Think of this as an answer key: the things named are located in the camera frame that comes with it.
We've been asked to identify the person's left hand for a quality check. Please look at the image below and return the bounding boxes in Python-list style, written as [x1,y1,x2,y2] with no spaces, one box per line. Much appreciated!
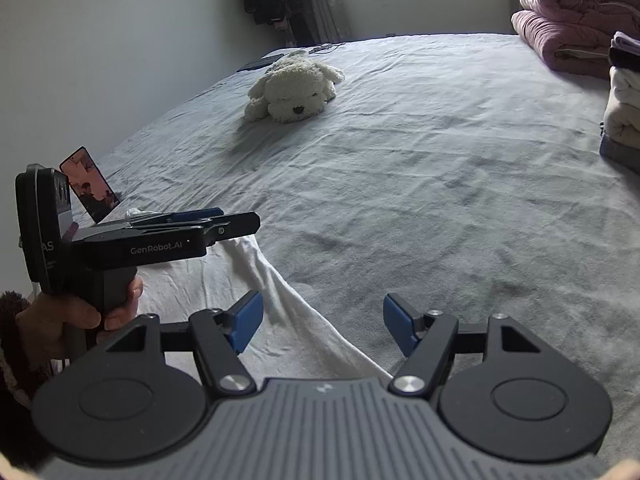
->
[15,276,145,361]

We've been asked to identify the white garment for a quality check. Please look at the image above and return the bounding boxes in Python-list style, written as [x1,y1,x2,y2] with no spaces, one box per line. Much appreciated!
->
[67,207,394,382]

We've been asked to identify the grey bed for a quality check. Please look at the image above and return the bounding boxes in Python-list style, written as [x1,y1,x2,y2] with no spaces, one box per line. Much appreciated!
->
[97,33,640,461]

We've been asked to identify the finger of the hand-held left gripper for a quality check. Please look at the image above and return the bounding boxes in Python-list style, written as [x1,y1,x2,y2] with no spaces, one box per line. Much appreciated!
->
[200,212,262,247]
[130,207,225,227]

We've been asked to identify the smartphone with lit screen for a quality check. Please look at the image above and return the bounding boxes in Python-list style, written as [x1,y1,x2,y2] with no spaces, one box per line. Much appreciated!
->
[58,145,122,224]

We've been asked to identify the white plush dog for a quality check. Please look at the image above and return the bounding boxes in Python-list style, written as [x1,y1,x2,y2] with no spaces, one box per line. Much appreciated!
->
[243,50,346,124]

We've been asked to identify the stack of folded clothes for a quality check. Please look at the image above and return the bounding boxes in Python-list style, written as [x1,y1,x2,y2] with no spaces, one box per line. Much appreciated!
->
[598,31,640,175]

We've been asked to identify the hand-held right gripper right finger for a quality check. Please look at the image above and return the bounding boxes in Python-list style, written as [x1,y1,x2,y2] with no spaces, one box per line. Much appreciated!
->
[382,293,543,397]

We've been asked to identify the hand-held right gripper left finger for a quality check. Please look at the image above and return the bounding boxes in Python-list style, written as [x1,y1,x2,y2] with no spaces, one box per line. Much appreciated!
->
[104,290,265,395]

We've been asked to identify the pink quilt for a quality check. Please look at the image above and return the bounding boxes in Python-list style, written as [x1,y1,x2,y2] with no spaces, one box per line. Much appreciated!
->
[510,0,640,81]

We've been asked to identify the person's left forearm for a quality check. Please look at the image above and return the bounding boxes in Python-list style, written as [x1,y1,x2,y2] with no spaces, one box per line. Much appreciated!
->
[0,291,53,472]

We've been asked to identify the grey curtain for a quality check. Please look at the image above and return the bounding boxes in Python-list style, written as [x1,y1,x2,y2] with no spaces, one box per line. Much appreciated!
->
[304,0,347,45]

